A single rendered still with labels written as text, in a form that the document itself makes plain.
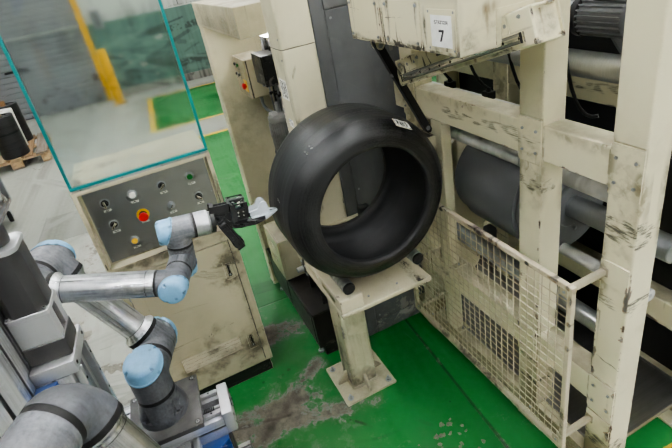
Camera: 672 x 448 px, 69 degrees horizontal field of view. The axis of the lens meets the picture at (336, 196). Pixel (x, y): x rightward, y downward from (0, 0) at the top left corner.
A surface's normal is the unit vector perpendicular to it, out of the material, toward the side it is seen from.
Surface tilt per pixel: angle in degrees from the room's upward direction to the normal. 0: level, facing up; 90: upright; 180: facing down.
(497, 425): 0
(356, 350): 90
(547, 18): 72
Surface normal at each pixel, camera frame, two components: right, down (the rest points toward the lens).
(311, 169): -0.27, -0.05
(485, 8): 0.42, 0.36
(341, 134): 0.00, -0.33
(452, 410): -0.17, -0.88
